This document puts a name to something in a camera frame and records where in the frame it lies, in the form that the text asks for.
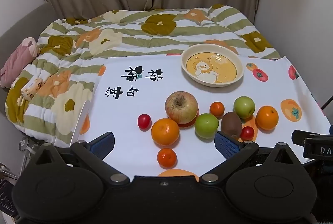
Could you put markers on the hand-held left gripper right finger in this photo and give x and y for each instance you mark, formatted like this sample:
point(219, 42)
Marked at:
point(226, 145)

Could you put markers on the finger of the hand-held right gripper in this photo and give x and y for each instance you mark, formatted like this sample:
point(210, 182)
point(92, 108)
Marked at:
point(304, 137)

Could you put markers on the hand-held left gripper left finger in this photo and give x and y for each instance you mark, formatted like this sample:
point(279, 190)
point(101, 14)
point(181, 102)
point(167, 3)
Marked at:
point(105, 144)

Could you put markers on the brown kiwi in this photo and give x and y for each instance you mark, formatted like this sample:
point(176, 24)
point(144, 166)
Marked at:
point(231, 124)

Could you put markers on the small red tomato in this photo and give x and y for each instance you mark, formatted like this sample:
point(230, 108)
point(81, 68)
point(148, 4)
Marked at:
point(247, 133)
point(144, 121)

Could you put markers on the green apple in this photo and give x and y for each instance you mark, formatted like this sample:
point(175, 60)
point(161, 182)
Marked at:
point(206, 126)
point(244, 107)

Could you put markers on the small mandarin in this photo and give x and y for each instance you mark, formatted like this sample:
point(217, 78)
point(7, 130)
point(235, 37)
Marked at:
point(217, 109)
point(166, 157)

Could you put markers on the large orange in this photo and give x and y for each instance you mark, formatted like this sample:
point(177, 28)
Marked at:
point(267, 118)
point(165, 132)

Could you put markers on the large red-yellow apple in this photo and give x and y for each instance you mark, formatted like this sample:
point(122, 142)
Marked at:
point(180, 107)

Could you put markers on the cream duck print bowl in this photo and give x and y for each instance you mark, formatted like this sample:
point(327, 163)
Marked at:
point(212, 68)

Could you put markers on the white persimmon print tablecloth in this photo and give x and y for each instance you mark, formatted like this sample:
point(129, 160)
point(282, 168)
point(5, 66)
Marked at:
point(124, 109)

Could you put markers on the black rod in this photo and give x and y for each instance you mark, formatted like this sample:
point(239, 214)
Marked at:
point(327, 102)

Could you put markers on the metal stand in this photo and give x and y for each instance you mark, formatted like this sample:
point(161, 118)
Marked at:
point(25, 144)

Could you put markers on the tissue packet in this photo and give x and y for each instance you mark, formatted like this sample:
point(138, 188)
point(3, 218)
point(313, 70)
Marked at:
point(32, 88)

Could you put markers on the dark perforated panel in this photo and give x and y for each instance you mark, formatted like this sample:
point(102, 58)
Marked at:
point(6, 198)

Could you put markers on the striped floral blanket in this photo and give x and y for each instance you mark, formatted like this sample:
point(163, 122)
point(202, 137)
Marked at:
point(135, 31)

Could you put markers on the pink plush toy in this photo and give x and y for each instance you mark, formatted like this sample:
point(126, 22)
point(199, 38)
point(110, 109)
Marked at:
point(18, 60)

